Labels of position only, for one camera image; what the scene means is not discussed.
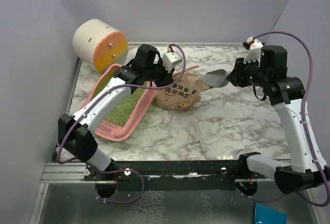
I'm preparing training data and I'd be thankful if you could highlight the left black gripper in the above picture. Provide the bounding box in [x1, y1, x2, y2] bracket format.
[144, 58, 175, 90]

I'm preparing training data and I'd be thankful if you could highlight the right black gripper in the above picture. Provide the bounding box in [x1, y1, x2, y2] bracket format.
[227, 55, 269, 87]

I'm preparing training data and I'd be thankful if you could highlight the metal litter scoop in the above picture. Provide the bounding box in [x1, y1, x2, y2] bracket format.
[203, 69, 229, 88]

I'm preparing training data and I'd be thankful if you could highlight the beige cat litter bag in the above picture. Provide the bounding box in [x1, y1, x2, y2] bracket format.
[152, 66, 210, 110]

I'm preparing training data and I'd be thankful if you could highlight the clear bag sealing clip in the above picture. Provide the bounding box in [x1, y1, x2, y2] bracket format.
[193, 123, 207, 152]

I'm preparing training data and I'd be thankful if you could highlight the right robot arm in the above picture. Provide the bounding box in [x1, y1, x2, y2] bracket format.
[227, 45, 329, 194]

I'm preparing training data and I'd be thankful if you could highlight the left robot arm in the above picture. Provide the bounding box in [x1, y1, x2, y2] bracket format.
[58, 44, 186, 180]

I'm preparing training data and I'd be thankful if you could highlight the cream orange cylindrical container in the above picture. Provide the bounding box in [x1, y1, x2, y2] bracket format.
[73, 19, 128, 73]

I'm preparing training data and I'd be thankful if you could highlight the blue plastic object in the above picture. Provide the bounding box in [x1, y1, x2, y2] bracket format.
[254, 203, 287, 224]

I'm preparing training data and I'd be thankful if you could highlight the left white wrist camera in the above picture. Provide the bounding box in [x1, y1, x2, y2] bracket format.
[162, 52, 183, 73]

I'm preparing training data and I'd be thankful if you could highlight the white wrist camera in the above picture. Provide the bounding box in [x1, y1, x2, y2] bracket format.
[243, 37, 263, 64]
[162, 52, 183, 73]

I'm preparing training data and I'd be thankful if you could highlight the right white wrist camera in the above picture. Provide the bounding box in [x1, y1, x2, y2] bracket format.
[243, 37, 263, 64]

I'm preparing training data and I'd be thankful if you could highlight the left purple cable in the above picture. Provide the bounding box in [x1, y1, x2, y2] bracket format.
[56, 43, 187, 204]

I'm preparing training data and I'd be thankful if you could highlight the purple cable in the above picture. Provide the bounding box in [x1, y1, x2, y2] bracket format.
[56, 43, 187, 204]
[237, 31, 329, 206]

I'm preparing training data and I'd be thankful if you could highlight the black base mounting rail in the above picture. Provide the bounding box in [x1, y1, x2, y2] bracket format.
[85, 160, 265, 191]

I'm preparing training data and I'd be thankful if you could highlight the aluminium frame rail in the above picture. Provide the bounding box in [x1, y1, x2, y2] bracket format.
[40, 163, 86, 184]

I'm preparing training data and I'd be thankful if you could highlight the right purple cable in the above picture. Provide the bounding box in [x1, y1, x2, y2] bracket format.
[237, 31, 329, 206]

